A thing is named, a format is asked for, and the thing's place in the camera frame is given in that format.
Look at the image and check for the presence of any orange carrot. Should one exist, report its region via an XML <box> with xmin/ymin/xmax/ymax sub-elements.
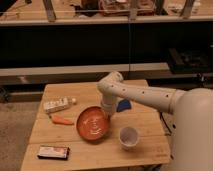
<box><xmin>51</xmin><ymin>115</ymin><xmax>73</xmax><ymax>125</ymax></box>

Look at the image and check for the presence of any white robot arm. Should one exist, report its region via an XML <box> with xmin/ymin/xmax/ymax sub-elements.
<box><xmin>97</xmin><ymin>72</ymin><xmax>213</xmax><ymax>171</ymax></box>

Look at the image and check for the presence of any white paper cup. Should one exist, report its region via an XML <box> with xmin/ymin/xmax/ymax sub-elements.
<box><xmin>118</xmin><ymin>127</ymin><xmax>139</xmax><ymax>150</ymax></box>

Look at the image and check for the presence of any orange ceramic bowl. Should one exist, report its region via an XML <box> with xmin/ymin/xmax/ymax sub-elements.
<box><xmin>76</xmin><ymin>106</ymin><xmax>110</xmax><ymax>142</ymax></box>

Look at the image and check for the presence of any thin vertical pole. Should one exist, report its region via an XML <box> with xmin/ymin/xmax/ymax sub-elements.
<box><xmin>127</xmin><ymin>16</ymin><xmax>131</xmax><ymax>79</ymax></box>

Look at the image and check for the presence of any black rectangular box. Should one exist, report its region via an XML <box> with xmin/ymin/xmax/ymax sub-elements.
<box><xmin>37</xmin><ymin>146</ymin><xmax>70</xmax><ymax>160</ymax></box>

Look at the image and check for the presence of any blue sponge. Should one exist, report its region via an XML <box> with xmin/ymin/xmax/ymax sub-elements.
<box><xmin>116</xmin><ymin>99</ymin><xmax>131</xmax><ymax>112</ymax></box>

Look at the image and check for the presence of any wooden folding table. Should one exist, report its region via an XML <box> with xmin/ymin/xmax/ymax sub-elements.
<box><xmin>19</xmin><ymin>79</ymin><xmax>174</xmax><ymax>171</ymax></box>

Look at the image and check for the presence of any black cable on floor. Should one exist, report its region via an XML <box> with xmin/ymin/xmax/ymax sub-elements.
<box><xmin>159</xmin><ymin>111</ymin><xmax>172</xmax><ymax>136</ymax></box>

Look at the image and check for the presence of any white tube with cap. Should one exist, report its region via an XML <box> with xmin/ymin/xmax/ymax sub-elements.
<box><xmin>43</xmin><ymin>97</ymin><xmax>77</xmax><ymax>113</ymax></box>

